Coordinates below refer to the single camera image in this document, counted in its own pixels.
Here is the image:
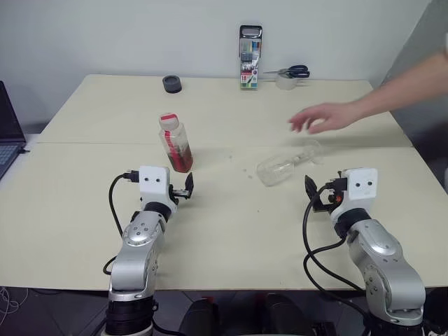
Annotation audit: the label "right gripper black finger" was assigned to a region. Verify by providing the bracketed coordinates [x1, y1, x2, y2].
[304, 174, 319, 204]

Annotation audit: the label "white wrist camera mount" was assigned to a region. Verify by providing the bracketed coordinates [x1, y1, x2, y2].
[328, 167, 380, 223]
[139, 165, 178, 214]

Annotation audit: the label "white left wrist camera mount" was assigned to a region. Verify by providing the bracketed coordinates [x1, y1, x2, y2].
[139, 165, 178, 214]

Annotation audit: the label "marker pen set case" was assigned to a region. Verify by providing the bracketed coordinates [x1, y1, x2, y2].
[239, 24, 264, 92]

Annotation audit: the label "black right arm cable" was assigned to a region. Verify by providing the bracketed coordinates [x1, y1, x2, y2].
[302, 183, 369, 318]

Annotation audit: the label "dark grey laptop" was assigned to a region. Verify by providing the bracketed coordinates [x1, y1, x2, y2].
[0, 80, 29, 181]

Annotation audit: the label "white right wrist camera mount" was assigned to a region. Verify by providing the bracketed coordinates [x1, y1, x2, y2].
[328, 167, 380, 223]

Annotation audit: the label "clear tape roll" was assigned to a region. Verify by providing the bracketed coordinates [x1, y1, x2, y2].
[274, 72, 299, 92]

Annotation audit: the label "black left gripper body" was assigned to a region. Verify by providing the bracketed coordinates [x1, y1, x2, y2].
[169, 184, 190, 202]

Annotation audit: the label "red white bottle cap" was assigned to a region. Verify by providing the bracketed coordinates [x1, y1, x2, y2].
[158, 112, 180, 132]

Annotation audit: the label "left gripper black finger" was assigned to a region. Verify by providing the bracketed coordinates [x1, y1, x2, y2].
[184, 171, 195, 200]

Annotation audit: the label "thin white cord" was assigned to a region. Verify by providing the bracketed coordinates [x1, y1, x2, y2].
[0, 285, 32, 316]

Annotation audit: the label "person's bare hand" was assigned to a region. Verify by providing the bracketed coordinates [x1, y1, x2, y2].
[288, 101, 362, 135]

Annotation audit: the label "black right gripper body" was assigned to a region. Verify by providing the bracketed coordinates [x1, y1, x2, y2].
[312, 177, 347, 214]

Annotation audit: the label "plastic bottle with red contents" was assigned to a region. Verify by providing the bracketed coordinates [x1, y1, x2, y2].
[159, 124, 195, 174]

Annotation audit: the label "blue handled scissors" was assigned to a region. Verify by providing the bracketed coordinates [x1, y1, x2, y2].
[262, 64, 312, 80]

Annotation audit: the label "black round puck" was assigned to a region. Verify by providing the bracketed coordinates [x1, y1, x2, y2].
[162, 74, 183, 95]

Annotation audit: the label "grey partition panel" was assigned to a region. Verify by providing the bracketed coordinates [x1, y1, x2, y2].
[379, 0, 448, 197]

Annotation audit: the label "clear wine glass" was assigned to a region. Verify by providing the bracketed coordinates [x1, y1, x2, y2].
[255, 138, 325, 188]

